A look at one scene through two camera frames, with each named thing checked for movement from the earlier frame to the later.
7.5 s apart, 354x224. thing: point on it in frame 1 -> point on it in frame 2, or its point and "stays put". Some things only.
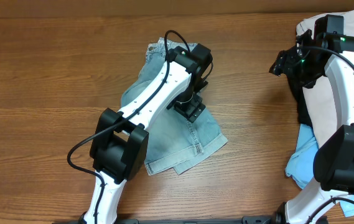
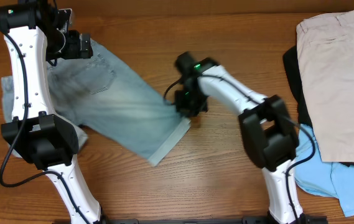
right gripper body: x=305 y=69 -> x=191 y=102
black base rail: x=245 y=219 stays put
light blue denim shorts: x=172 y=142 -> x=104 y=94
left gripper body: x=188 y=106 -> x=72 y=50
